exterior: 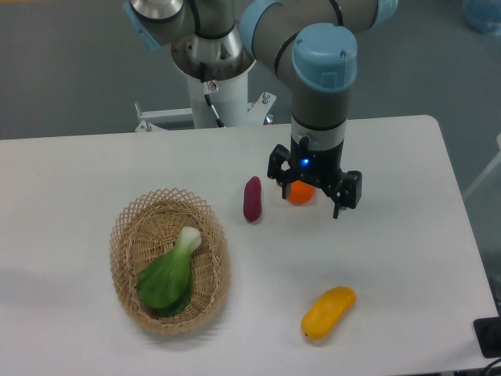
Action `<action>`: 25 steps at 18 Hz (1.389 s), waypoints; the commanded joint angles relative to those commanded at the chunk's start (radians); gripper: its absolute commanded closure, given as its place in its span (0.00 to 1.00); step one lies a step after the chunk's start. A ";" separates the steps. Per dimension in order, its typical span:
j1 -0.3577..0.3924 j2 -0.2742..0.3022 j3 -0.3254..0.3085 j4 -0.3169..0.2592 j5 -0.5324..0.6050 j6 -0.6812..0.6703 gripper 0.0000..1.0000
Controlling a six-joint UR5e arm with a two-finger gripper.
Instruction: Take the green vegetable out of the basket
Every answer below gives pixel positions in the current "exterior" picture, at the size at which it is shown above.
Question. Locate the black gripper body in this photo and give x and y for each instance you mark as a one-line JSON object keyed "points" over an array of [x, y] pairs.
{"points": [[319, 168]]}

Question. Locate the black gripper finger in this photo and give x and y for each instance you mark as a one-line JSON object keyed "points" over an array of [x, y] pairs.
{"points": [[283, 177], [345, 190]]}

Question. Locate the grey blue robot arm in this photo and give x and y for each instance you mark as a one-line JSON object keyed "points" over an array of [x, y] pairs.
{"points": [[310, 46]]}

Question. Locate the woven wicker basket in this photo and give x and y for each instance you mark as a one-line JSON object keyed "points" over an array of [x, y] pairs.
{"points": [[147, 229]]}

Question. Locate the orange fruit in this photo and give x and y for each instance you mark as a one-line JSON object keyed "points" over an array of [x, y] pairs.
{"points": [[300, 193]]}

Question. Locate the purple sweet potato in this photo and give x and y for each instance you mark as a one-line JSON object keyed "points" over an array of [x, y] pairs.
{"points": [[252, 200]]}

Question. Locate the yellow mango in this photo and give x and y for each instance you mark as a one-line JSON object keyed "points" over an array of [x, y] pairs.
{"points": [[327, 311]]}

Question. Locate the green bok choy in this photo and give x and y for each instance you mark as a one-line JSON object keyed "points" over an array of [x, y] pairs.
{"points": [[166, 284]]}

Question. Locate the black device at table edge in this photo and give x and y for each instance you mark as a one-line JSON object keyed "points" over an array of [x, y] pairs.
{"points": [[487, 331]]}

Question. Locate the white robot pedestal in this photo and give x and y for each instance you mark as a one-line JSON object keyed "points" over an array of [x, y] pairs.
{"points": [[216, 73]]}

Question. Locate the white frame at right edge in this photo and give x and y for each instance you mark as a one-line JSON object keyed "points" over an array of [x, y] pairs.
{"points": [[495, 162]]}

